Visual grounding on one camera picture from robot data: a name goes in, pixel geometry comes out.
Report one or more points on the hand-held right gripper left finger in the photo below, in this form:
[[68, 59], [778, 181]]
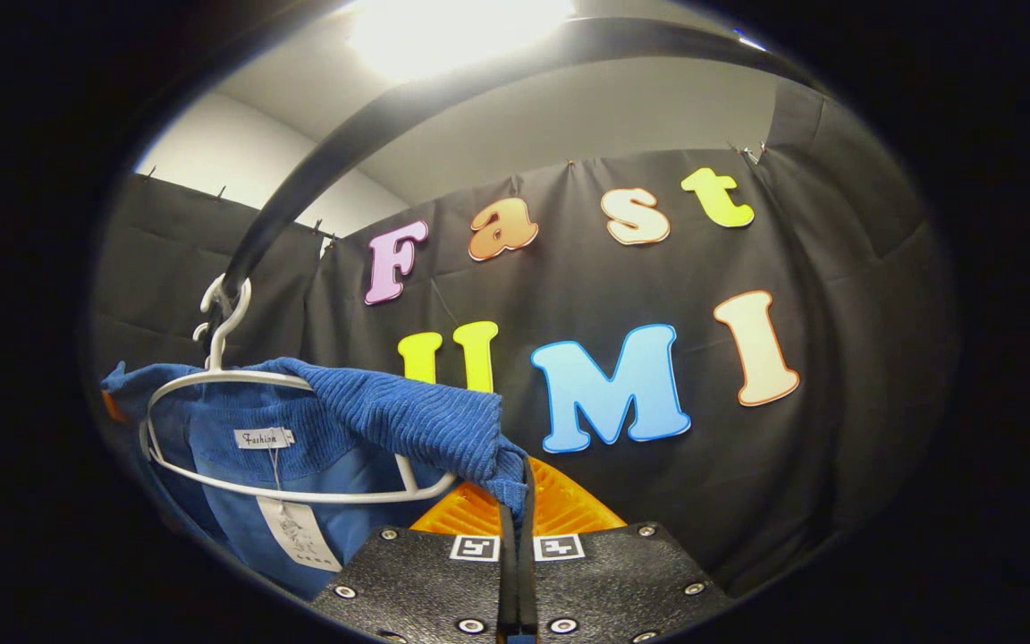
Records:
[[426, 590]]

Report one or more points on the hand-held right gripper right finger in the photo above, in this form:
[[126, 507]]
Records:
[[613, 581]]

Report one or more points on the black clothes rack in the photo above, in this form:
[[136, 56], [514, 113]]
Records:
[[372, 116]]

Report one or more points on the large ceiling light panel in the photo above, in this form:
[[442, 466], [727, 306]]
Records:
[[457, 31]]

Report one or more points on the paper hang tag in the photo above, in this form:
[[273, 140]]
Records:
[[300, 537]]

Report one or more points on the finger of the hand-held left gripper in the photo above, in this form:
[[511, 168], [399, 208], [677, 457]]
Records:
[[114, 408]]

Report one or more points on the black backdrop cloth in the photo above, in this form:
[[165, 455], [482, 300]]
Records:
[[747, 465]]

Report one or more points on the white clothes hanger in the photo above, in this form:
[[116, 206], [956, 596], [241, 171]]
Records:
[[202, 331], [211, 379]]

